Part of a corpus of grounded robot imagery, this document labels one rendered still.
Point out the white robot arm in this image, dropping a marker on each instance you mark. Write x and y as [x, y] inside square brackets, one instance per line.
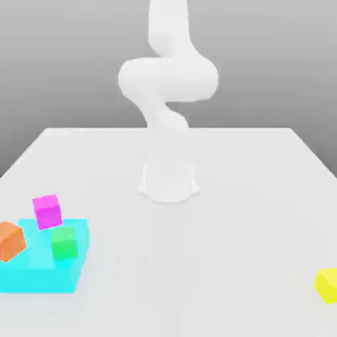
[168, 79]

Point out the small magenta cube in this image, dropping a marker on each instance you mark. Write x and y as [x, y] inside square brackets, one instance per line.
[48, 213]

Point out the small green cube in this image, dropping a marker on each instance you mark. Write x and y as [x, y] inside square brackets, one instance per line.
[64, 244]

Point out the small orange cube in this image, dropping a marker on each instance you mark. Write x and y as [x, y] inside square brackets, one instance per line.
[10, 242]

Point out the small yellow cube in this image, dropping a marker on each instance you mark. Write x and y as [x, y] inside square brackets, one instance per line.
[327, 285]

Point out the large cyan box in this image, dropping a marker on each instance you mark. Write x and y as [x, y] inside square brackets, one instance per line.
[39, 273]

